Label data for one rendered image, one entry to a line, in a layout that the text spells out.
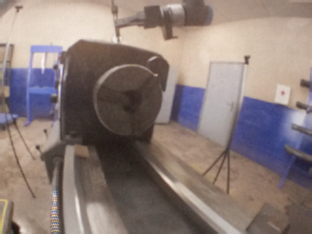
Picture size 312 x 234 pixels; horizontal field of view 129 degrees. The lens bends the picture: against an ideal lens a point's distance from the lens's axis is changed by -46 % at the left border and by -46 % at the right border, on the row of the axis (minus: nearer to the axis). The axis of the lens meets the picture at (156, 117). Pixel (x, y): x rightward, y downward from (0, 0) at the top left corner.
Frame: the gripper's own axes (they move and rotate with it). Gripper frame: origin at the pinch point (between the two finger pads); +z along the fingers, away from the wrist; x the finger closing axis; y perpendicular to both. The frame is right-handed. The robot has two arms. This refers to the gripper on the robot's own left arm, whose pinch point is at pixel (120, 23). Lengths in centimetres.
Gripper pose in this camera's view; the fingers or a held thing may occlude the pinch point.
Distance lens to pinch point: 51.9
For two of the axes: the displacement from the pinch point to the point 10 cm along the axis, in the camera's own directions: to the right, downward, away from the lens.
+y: -1.7, -9.1, -3.8
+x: 1.5, 3.6, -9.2
